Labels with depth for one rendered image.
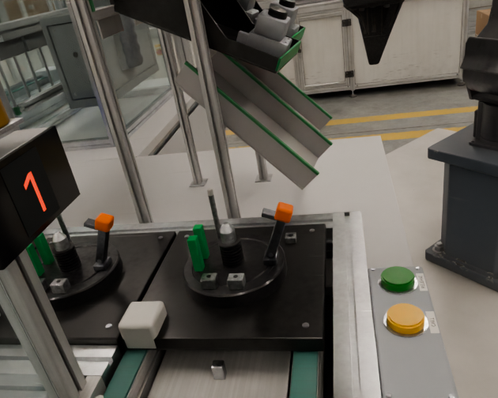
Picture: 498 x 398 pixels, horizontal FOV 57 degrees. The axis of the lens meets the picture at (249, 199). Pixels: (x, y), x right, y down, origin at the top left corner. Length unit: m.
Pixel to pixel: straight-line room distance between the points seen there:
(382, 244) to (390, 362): 0.37
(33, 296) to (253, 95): 0.55
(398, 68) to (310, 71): 0.82
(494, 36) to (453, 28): 4.05
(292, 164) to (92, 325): 0.39
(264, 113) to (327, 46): 3.75
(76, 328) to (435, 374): 0.42
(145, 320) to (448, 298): 0.44
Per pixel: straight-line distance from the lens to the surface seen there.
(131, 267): 0.71
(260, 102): 0.88
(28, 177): 0.41
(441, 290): 0.77
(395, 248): 0.85
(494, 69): 0.66
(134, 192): 0.85
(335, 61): 4.65
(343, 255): 0.66
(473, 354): 0.68
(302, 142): 0.88
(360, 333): 0.55
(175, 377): 0.60
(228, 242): 0.60
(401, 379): 0.51
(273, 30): 0.75
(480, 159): 0.69
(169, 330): 0.58
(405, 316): 0.55
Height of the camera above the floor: 1.34
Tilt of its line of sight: 27 degrees down
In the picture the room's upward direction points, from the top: 10 degrees counter-clockwise
